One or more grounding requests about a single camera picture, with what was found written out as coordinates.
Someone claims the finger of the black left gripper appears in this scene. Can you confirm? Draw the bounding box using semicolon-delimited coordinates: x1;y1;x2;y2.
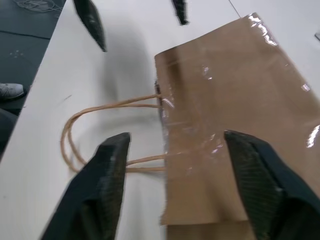
72;0;108;53
171;0;190;26

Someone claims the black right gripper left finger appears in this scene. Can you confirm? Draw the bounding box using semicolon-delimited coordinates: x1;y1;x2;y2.
39;132;132;240

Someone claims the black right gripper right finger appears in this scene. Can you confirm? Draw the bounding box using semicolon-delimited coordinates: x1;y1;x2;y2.
223;129;320;240

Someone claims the white sneaker shoe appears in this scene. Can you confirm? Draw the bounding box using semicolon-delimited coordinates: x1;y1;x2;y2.
0;83;28;102

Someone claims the thin white cable coil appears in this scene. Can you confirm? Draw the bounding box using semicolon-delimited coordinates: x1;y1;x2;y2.
13;0;64;13

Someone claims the brown paper bag with handles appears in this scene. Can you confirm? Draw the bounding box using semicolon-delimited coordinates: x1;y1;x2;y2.
61;12;320;240

